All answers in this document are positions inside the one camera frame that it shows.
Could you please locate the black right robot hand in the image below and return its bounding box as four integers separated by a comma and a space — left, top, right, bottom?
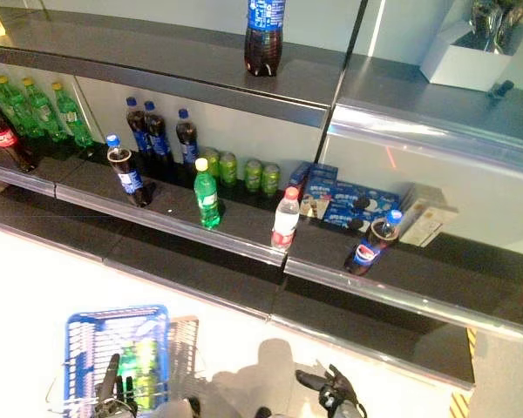
295, 364, 368, 418

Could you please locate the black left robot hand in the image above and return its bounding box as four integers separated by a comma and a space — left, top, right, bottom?
93, 353, 139, 418

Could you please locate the blue plastic shopping basket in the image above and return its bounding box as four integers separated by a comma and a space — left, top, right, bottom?
45, 304, 208, 418

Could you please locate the blue Oreo cookie box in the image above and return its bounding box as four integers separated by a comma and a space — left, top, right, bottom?
330, 180, 401, 219
321, 204, 378, 233

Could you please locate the water bottle red cap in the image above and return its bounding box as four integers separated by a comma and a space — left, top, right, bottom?
270, 185, 301, 253

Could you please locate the blue cone cookie box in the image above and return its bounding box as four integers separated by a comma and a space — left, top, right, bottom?
299, 165, 339, 219

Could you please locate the Coca-Cola bottle red label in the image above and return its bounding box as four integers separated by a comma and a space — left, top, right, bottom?
0, 105, 37, 173

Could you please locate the small black object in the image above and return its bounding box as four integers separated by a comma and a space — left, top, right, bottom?
487, 80, 516, 100

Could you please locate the white square planter box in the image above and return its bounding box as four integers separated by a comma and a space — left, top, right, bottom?
419, 0, 523, 93

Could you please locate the dark potted plant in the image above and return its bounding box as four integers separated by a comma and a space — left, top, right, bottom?
469, 0, 523, 53

